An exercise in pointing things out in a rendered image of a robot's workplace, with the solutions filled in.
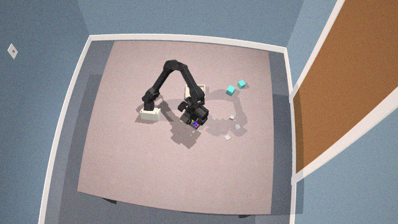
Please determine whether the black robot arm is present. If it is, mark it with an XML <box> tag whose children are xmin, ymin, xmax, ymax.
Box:
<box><xmin>142</xmin><ymin>60</ymin><xmax>209</xmax><ymax>125</ymax></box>

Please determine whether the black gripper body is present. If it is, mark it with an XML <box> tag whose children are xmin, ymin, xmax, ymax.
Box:
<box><xmin>178</xmin><ymin>101</ymin><xmax>208</xmax><ymax>125</ymax></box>

